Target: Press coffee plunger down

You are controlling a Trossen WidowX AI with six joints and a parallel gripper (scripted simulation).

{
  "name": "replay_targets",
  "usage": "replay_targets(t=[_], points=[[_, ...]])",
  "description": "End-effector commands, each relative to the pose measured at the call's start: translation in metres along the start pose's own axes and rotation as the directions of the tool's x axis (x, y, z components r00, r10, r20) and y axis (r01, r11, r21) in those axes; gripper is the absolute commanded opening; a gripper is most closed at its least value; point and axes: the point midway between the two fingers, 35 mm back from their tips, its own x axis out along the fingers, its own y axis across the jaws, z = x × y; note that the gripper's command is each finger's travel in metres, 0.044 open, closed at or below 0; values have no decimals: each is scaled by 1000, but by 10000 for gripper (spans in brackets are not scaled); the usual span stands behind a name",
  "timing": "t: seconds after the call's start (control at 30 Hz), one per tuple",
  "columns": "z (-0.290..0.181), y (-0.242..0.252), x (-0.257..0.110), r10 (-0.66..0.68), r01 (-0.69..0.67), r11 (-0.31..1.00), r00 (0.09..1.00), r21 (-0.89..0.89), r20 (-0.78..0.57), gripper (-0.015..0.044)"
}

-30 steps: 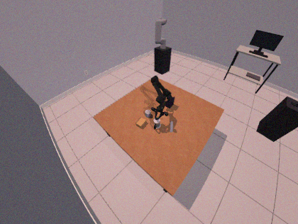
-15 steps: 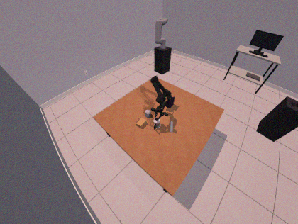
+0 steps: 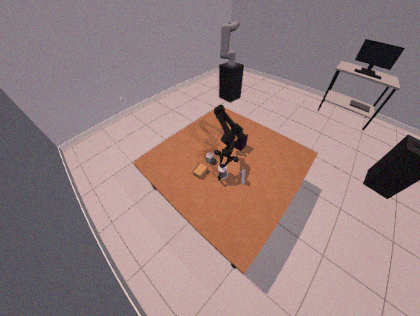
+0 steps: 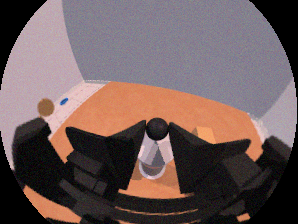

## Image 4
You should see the tan cube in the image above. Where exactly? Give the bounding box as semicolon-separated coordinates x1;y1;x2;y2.
192;127;217;144

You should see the glass french press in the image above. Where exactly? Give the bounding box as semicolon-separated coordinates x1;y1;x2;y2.
137;119;174;180

